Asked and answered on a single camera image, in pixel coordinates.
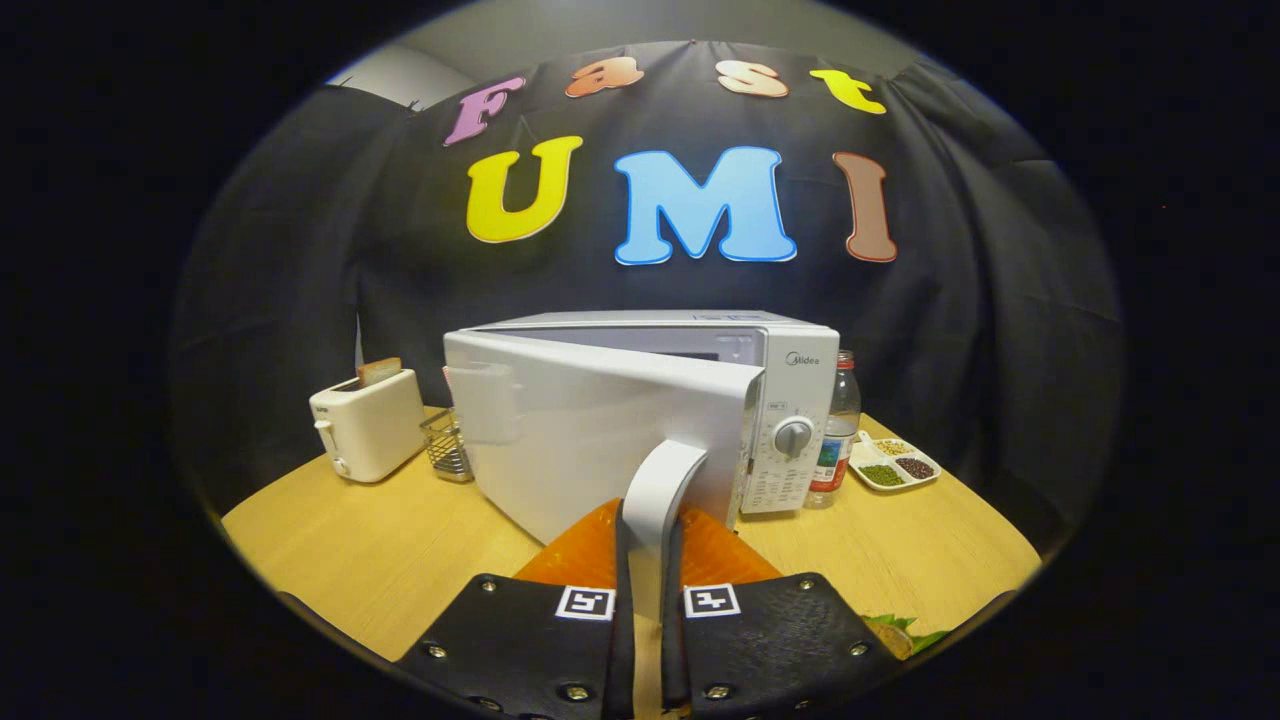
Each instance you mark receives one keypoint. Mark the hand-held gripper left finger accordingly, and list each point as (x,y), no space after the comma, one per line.
(624,650)

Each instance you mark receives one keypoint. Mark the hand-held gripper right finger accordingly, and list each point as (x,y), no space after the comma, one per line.
(672,650)

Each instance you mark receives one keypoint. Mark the white microwave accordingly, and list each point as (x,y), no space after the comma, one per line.
(600,430)

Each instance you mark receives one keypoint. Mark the brown bread lettuce sandwich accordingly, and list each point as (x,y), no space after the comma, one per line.
(905,637)

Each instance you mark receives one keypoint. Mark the white divided bean dish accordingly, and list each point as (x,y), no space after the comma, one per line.
(866,455)

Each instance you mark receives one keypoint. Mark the red label water bottle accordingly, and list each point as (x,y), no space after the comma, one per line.
(840,420)

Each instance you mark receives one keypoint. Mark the white toaster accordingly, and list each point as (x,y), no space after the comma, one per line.
(370,430)

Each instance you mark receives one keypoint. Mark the toast slice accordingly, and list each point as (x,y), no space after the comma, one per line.
(378,372)

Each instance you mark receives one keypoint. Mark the black backdrop cloth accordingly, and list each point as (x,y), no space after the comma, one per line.
(1000,300)

